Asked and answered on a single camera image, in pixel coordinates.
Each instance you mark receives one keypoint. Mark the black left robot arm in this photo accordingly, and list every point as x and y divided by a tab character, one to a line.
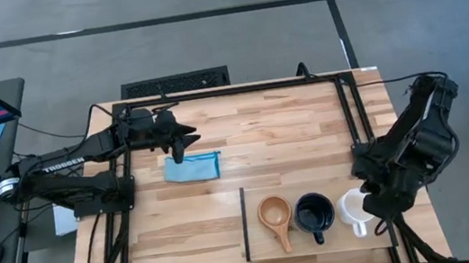
83	151

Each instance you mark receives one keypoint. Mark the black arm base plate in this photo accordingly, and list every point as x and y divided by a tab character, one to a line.
104	207
356	148

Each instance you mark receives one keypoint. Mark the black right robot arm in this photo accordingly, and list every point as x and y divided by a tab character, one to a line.
413	144

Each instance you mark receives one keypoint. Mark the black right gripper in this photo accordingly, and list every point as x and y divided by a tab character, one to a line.
391	201

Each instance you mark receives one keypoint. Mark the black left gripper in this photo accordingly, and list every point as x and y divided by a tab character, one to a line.
150	129

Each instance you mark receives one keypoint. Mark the light blue cloth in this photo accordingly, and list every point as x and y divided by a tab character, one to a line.
196	168

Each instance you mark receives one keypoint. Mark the white mug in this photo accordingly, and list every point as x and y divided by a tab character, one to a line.
351	209

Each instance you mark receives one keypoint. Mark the white box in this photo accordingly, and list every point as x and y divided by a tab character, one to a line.
65	222

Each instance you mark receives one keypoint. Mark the dark blue mug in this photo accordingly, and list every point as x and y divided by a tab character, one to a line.
314	216

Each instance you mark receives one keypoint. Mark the light wooden board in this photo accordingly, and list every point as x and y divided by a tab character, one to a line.
257	237

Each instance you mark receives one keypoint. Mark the black aluminium table frame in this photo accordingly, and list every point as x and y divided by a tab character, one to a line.
233	90

